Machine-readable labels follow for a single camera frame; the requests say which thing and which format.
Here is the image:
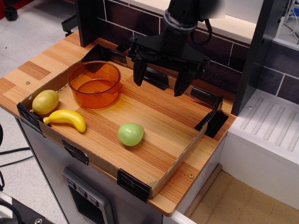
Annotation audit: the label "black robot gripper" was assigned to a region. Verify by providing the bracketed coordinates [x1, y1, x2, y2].
[128, 28, 209, 97]

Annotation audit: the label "yellow plastic banana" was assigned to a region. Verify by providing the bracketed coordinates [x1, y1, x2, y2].
[43, 110, 86, 133]

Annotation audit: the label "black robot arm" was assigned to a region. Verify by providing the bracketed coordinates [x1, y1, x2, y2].
[128, 0, 212, 96]

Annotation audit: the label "orange transparent plastic pot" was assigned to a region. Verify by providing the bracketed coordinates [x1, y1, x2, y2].
[68, 61, 123, 110]

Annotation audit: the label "cardboard fence with black tape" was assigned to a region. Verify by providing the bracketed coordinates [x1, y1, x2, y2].
[17, 44, 232, 202]

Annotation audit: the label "green plastic pear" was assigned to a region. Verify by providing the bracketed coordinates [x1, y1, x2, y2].
[118, 122, 144, 147]

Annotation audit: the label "black office chair base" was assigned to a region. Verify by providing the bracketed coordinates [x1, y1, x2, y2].
[61, 15, 78, 37]

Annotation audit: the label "yellow plastic potato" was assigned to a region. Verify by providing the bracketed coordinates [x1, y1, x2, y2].
[32, 90, 59, 115]

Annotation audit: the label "white toy sink drainboard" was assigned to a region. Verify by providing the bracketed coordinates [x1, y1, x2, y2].
[226, 88, 299, 164]

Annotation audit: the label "grey toy oven front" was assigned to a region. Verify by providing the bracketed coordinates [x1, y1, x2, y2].
[62, 168, 114, 224]

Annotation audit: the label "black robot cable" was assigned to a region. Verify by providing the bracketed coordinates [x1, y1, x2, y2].
[190, 18, 213, 46]

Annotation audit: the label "black vertical post left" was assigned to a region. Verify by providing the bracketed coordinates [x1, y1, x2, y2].
[75, 0, 105, 47]

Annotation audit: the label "black vertical post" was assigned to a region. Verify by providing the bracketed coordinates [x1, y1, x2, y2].
[75, 0, 105, 47]
[231, 0, 288, 116]

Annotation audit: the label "black vertical post right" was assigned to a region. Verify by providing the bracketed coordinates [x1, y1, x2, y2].
[231, 0, 288, 116]

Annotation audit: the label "black floor cables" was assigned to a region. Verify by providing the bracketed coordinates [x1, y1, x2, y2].
[0, 147, 35, 192]

